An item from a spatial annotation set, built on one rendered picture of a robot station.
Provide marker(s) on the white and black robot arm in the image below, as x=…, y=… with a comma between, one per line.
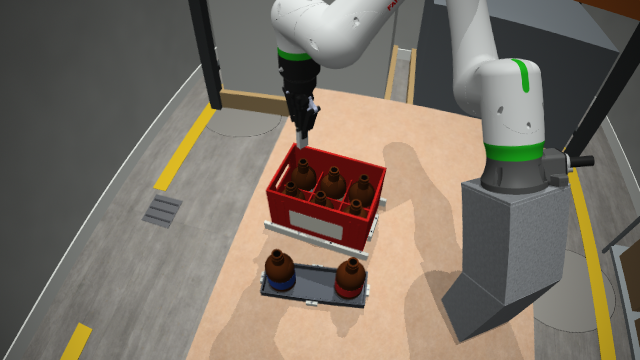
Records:
x=508, y=91

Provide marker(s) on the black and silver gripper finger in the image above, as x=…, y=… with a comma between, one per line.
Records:
x=308, y=124
x=290, y=99

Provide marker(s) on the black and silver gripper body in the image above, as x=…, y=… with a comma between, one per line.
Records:
x=305, y=88

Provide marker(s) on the red plastic crate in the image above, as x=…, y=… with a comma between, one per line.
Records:
x=304, y=216

